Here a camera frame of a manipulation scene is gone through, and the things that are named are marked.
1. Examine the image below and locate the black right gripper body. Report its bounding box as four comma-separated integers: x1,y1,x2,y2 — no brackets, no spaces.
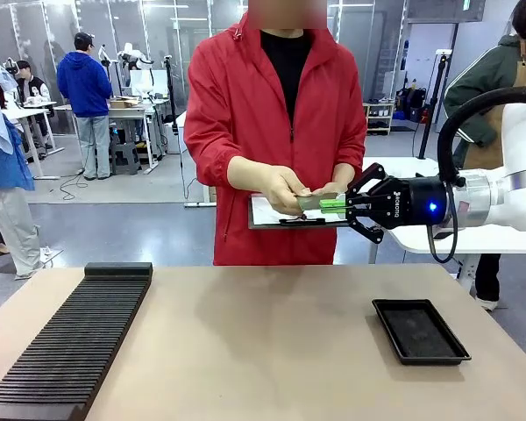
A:
366,175,449,231

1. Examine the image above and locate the black clipboard with white paper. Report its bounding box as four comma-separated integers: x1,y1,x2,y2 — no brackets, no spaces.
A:
247,192,351,231

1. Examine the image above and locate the person's right forearm red sleeve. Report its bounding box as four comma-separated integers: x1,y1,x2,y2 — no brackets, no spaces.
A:
182,100,249,188

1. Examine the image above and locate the person's left forearm red sleeve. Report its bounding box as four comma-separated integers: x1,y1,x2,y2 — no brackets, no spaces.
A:
331,118,369,188

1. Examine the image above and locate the black slotted PCB rack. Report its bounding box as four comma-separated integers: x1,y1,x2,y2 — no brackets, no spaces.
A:
0,261,154,421

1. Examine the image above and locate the person's left hand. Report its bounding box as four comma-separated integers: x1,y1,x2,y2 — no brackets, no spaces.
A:
309,182,348,198

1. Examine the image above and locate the person's right hand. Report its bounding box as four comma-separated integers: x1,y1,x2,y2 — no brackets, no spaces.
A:
226,155,313,217

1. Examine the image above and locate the wooden shelf unit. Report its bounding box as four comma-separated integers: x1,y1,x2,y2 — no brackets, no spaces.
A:
362,101,396,135

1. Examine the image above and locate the black stand with white head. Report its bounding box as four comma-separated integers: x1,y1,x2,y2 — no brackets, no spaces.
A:
415,48,453,161

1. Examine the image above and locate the black plastic tray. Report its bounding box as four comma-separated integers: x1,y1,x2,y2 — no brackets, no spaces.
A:
371,298,473,367

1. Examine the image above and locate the person in red jacket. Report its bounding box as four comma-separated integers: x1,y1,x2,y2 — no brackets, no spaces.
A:
182,0,369,268

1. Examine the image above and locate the person in green jacket, apron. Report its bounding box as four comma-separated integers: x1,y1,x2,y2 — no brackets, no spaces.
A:
442,0,526,311

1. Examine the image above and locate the grey workbench desk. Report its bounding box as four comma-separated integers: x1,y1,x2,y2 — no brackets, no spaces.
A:
52,97,171,175

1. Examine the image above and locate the black step stool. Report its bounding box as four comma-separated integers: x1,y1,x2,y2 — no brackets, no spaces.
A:
110,140,142,177

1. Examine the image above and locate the cardboard box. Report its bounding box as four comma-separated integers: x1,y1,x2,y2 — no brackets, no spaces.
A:
109,96,140,111

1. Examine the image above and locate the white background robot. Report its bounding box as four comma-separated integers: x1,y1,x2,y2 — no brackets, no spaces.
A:
117,42,155,100

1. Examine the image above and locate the person in blue hoodie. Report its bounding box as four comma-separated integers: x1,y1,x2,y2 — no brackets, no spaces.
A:
56,31,114,182

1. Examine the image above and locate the seated person in varsity jacket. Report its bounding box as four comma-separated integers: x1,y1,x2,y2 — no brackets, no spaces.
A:
15,60,56,155

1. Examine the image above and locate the white desk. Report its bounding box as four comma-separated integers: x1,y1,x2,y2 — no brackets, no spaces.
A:
1,101,66,182

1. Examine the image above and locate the person in light blue shirt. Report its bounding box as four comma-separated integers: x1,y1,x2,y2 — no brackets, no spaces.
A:
0,47,50,281

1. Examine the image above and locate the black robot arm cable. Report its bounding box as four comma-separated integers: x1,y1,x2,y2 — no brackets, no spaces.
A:
426,85,526,265

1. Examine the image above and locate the black floor cable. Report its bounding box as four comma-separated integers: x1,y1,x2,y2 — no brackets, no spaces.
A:
47,168,89,202

